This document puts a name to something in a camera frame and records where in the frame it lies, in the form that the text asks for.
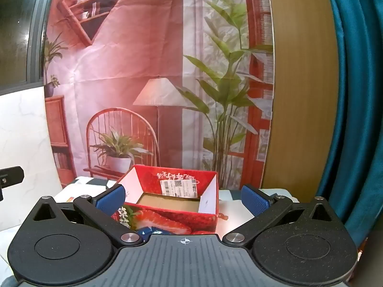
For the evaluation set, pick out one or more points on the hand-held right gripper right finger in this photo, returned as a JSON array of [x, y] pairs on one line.
[[254, 200]]

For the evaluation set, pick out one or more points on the dark window with grey frame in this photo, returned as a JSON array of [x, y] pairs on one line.
[[18, 36]]

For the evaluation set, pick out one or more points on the blue packet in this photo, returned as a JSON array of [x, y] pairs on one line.
[[152, 232]]

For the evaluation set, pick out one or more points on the red strawberry print cardboard box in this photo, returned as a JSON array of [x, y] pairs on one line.
[[179, 215]]

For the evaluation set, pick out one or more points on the white marble board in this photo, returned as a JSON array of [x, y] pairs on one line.
[[24, 131]]

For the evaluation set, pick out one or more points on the teal curtain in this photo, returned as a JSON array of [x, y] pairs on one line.
[[359, 95]]

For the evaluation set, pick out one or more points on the yellow wooden board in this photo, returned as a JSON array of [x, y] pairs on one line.
[[299, 95]]

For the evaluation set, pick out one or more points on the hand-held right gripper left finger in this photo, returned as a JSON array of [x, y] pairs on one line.
[[112, 198]]

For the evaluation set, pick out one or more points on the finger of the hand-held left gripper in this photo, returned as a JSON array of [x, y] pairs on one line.
[[12, 177]]

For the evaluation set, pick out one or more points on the printed wall tapestry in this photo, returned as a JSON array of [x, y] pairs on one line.
[[119, 65]]

